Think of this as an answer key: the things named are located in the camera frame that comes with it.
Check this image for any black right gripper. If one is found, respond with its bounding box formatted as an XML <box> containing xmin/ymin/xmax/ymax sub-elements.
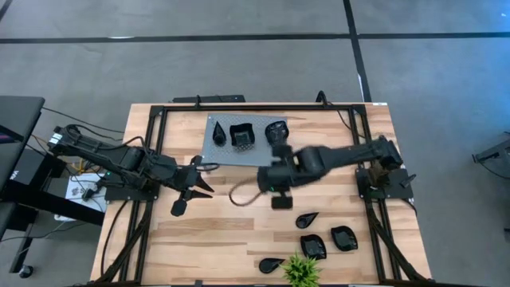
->
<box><xmin>257</xmin><ymin>143</ymin><xmax>298</xmax><ymax>210</ymax></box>

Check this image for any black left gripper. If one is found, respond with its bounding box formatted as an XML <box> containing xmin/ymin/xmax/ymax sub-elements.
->
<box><xmin>158</xmin><ymin>155</ymin><xmax>216</xmax><ymax>218</ymax></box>

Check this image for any black leaf-shaped mini plate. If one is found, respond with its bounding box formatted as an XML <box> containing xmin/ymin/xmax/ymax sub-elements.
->
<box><xmin>264</xmin><ymin>120</ymin><xmax>289</xmax><ymax>147</ymax></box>
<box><xmin>330</xmin><ymin>225</ymin><xmax>359</xmax><ymax>252</ymax></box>
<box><xmin>300</xmin><ymin>234</ymin><xmax>328</xmax><ymax>261</ymax></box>

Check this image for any black square faceted mini plate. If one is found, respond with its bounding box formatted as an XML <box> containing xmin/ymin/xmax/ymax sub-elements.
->
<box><xmin>229</xmin><ymin>122</ymin><xmax>257</xmax><ymax>151</ymax></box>

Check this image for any black teardrop mini plate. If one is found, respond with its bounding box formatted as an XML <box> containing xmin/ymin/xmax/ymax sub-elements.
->
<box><xmin>295</xmin><ymin>211</ymin><xmax>320</xmax><ymax>230</ymax></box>
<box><xmin>257</xmin><ymin>257</ymin><xmax>286</xmax><ymax>275</ymax></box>
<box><xmin>211</xmin><ymin>120</ymin><xmax>228</xmax><ymax>147</ymax></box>

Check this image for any grey perforated metal shelf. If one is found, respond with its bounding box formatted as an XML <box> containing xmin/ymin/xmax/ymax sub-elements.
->
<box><xmin>201</xmin><ymin>112</ymin><xmax>288</xmax><ymax>167</ymax></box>

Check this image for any black power strip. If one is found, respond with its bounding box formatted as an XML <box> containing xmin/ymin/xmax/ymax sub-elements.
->
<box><xmin>172</xmin><ymin>94</ymin><xmax>247</xmax><ymax>104</ymax></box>

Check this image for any green artificial plant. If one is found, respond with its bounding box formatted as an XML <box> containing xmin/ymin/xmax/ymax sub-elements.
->
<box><xmin>280</xmin><ymin>250</ymin><xmax>324</xmax><ymax>287</ymax></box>

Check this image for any white printed paper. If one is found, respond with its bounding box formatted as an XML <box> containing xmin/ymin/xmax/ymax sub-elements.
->
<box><xmin>65</xmin><ymin>171</ymin><xmax>109</xmax><ymax>213</ymax></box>

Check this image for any black side desk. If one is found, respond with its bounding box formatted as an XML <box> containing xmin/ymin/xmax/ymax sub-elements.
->
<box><xmin>0</xmin><ymin>95</ymin><xmax>107</xmax><ymax>280</ymax></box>

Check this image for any black stand base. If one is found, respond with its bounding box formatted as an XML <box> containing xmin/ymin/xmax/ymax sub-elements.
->
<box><xmin>472</xmin><ymin>131</ymin><xmax>510</xmax><ymax>179</ymax></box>

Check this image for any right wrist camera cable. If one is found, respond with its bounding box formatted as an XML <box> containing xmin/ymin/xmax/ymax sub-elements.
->
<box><xmin>227</xmin><ymin>176</ymin><xmax>267</xmax><ymax>208</ymax></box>

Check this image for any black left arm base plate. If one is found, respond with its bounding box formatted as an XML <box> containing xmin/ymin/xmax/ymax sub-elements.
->
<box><xmin>104</xmin><ymin>170</ymin><xmax>161</xmax><ymax>202</ymax></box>

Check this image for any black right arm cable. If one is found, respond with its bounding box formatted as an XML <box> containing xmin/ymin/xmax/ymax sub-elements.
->
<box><xmin>315</xmin><ymin>90</ymin><xmax>366</xmax><ymax>140</ymax></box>

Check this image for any black floor cable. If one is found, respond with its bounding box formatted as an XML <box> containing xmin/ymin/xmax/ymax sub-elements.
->
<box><xmin>99</xmin><ymin>199</ymin><xmax>129</xmax><ymax>277</ymax></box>
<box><xmin>41</xmin><ymin>105</ymin><xmax>125</xmax><ymax>135</ymax></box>

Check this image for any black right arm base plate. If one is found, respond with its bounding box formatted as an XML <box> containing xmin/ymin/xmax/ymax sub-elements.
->
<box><xmin>355</xmin><ymin>167</ymin><xmax>415</xmax><ymax>201</ymax></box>

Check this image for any yellow cable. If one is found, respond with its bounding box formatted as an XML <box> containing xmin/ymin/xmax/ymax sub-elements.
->
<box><xmin>71</xmin><ymin>157</ymin><xmax>95</xmax><ymax>176</ymax></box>

